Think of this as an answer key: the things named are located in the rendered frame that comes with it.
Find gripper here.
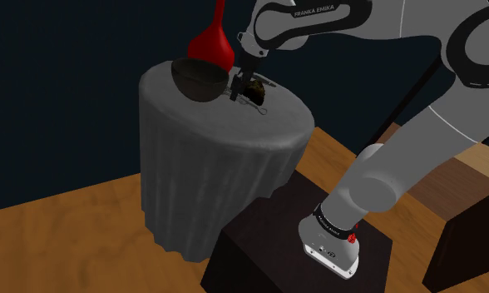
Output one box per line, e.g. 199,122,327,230
229,51,264,103

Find dark brown lumpy object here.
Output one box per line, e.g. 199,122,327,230
243,79,268,106

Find grey metal utensil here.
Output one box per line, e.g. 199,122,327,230
253,72,278,88

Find dark brown bowl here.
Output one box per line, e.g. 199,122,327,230
170,57,231,104

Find red long-necked vase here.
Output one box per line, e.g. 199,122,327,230
186,0,236,74

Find round table with grey cloth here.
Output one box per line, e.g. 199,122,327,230
138,59,316,264

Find dark robot stand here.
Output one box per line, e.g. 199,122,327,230
200,169,394,293

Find wooden furniture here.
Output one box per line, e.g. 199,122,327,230
373,122,489,222

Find dark brown cabinet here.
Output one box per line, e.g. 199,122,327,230
421,193,489,293

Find metal wire whisk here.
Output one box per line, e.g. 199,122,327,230
223,84,269,117

